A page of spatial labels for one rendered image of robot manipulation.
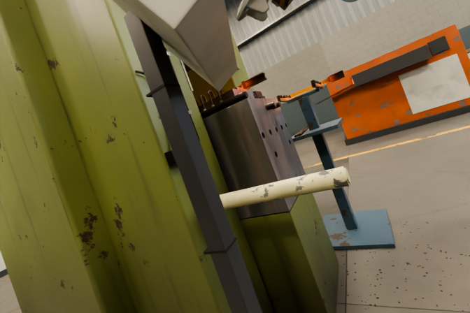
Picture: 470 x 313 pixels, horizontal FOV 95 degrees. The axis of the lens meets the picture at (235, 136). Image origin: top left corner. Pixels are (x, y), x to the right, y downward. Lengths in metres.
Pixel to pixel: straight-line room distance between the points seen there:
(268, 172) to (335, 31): 8.03
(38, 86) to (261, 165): 0.90
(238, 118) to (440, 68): 3.91
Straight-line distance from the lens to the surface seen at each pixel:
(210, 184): 0.42
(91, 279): 1.05
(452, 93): 4.51
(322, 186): 0.54
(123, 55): 0.77
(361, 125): 4.35
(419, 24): 8.76
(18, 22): 1.26
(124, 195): 0.88
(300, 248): 0.92
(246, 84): 0.98
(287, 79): 8.67
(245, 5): 0.56
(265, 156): 0.81
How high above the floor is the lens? 0.78
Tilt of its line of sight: 1 degrees up
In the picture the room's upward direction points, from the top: 20 degrees counter-clockwise
